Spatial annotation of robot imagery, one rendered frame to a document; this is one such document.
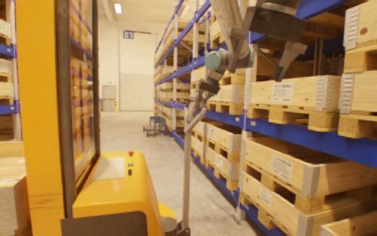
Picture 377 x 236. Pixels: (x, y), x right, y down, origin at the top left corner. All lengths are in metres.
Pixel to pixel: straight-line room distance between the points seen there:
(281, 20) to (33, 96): 0.90
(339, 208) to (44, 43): 1.97
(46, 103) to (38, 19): 0.33
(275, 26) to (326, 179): 1.22
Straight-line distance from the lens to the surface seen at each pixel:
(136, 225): 1.02
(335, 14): 2.07
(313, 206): 1.54
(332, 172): 1.56
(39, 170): 1.01
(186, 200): 1.44
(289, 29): 0.50
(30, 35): 0.98
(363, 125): 1.30
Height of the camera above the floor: 1.36
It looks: 6 degrees down
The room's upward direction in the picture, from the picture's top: 2 degrees clockwise
